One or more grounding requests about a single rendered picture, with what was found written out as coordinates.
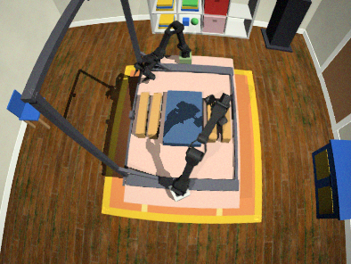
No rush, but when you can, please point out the brown cardboard carton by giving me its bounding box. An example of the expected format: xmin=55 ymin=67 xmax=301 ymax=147
xmin=207 ymin=105 xmax=217 ymax=143
xmin=220 ymin=108 xmax=232 ymax=143
xmin=148 ymin=93 xmax=162 ymax=139
xmin=135 ymin=92 xmax=150 ymax=138

